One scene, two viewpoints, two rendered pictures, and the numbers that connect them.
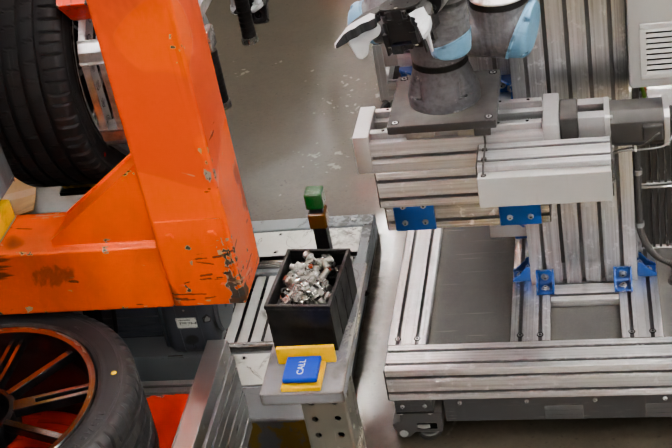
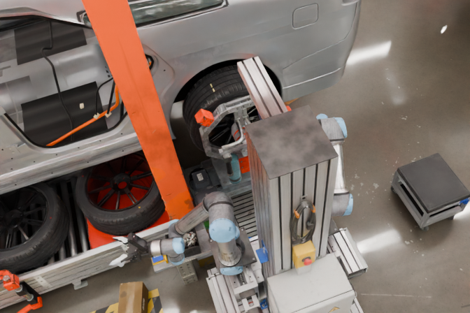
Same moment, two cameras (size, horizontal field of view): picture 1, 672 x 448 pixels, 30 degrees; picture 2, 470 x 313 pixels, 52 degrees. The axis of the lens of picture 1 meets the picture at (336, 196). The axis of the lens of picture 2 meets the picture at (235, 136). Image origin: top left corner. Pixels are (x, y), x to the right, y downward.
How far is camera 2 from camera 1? 267 cm
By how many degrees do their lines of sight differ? 50
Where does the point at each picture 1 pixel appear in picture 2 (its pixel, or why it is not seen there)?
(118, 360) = (145, 205)
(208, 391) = (157, 231)
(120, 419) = (123, 220)
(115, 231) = not seen: hidden behind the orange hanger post
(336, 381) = (158, 267)
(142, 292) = not seen: hidden behind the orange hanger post
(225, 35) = (430, 94)
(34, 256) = not seen: hidden behind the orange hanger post
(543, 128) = (233, 289)
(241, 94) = (387, 126)
